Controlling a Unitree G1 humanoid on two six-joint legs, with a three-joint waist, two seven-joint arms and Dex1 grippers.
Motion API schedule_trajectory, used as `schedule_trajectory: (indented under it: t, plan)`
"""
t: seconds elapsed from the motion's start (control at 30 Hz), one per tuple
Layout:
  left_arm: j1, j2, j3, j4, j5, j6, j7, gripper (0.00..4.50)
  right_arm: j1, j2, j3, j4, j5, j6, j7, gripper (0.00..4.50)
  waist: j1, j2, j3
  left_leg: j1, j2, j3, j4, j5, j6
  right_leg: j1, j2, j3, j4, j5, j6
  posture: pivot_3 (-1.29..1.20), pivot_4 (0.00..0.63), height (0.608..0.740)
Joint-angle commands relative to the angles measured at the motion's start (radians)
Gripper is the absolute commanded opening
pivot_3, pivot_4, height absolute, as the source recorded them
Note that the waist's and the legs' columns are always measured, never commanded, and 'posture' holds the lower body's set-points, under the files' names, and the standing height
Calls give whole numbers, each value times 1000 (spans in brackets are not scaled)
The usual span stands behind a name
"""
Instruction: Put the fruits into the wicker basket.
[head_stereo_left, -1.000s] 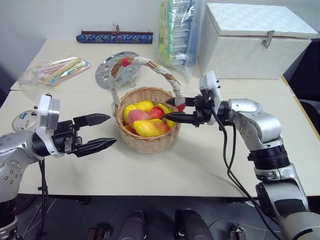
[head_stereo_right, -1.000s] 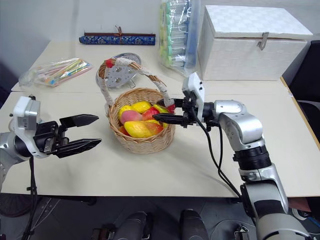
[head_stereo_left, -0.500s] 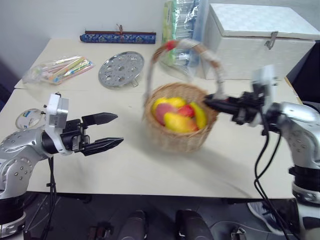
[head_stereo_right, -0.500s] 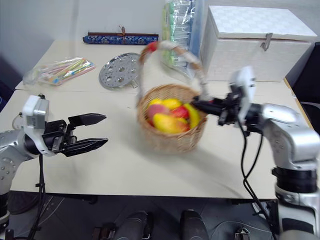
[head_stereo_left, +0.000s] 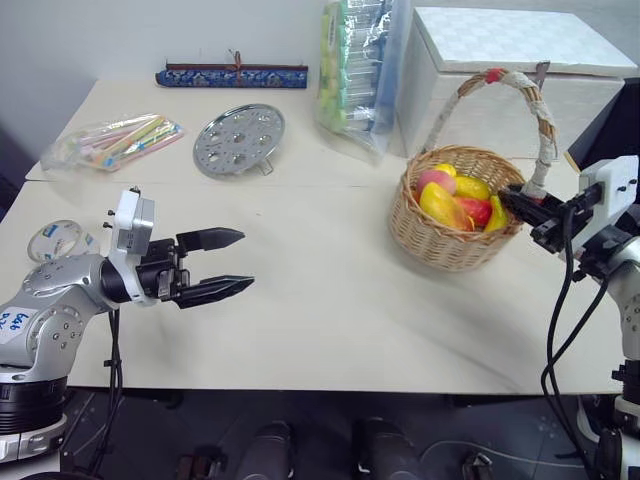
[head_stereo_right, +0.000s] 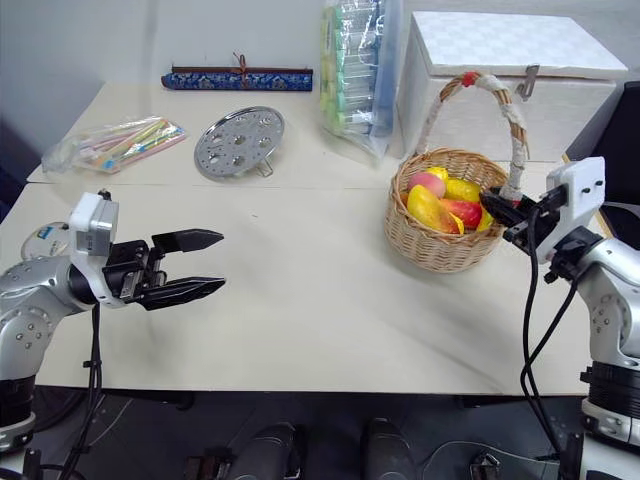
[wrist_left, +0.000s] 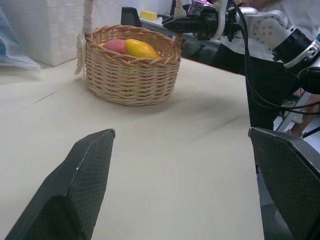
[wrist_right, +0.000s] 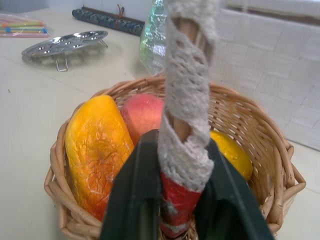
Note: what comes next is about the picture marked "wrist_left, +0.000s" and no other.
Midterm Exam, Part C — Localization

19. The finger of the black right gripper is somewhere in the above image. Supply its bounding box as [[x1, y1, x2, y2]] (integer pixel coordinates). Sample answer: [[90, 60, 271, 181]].
[[161, 15, 202, 27], [171, 24, 202, 34]]

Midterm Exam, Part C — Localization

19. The yellow block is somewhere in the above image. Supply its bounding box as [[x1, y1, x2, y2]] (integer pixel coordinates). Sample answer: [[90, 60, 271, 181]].
[[140, 9, 158, 21]]

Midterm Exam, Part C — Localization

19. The bystander with bare legs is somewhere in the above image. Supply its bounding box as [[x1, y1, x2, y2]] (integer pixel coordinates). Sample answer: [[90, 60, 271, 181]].
[[281, 93, 320, 139]]

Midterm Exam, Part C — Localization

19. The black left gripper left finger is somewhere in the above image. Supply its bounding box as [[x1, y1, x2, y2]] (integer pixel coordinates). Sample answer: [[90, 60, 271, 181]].
[[4, 128, 116, 240]]

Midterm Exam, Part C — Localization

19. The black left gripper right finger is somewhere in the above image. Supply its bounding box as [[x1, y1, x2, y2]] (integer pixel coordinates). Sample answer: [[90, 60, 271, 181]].
[[248, 126, 320, 240]]

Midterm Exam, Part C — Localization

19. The white foam box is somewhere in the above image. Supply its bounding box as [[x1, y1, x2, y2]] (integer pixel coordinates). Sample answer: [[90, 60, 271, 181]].
[[0, 0, 87, 68]]

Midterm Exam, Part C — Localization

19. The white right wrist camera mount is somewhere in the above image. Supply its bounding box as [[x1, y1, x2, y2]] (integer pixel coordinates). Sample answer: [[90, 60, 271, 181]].
[[211, 0, 228, 41]]

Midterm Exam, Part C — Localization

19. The yellow mango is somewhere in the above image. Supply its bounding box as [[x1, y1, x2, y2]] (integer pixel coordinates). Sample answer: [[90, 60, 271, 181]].
[[124, 38, 161, 60]]

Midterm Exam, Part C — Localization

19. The wicker basket with lace handle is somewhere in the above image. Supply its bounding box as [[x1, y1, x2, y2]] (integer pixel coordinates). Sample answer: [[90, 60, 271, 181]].
[[74, 0, 185, 107]]

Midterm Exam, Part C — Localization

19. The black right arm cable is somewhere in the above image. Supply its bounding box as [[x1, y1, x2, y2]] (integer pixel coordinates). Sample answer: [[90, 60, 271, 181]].
[[228, 0, 320, 116]]

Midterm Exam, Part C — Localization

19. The red peach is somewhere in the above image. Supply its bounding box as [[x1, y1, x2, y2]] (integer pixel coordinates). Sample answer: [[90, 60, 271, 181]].
[[102, 38, 128, 55]]

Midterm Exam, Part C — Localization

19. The blue plastic bag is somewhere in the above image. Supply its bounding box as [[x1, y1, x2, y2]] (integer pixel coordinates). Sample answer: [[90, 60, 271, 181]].
[[0, 4, 42, 74]]

